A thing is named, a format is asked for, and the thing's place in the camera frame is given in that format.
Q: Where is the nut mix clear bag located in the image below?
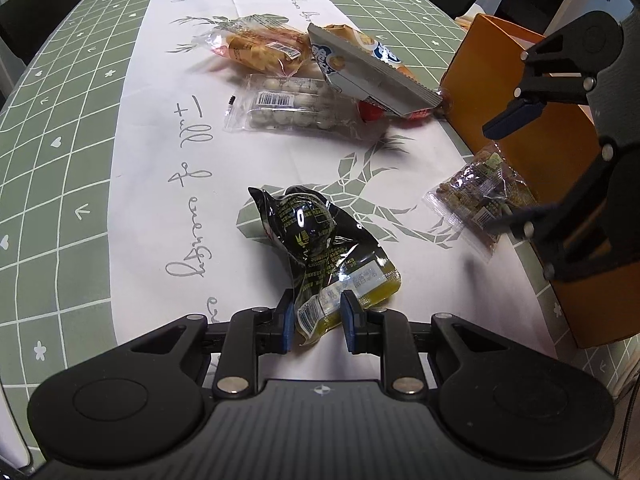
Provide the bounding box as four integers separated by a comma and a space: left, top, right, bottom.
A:
423, 142, 537, 259

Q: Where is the black green snack packet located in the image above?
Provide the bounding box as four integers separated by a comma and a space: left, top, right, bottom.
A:
248, 186, 401, 346

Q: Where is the white candy balls bag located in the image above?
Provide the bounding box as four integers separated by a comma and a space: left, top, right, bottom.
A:
224, 74, 364, 139

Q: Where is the waffle cookies clear bag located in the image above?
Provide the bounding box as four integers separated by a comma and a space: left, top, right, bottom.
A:
204, 13, 311, 77

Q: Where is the orange cardboard box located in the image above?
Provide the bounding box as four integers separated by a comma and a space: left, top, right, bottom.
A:
440, 14, 639, 348

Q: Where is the white table runner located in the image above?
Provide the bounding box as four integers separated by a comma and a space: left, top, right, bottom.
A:
108, 0, 553, 353

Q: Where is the green checked tablecloth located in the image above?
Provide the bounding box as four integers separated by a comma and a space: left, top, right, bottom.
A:
1, 0, 639, 469

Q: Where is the black chair left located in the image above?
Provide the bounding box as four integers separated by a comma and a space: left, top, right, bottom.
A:
1, 0, 81, 65

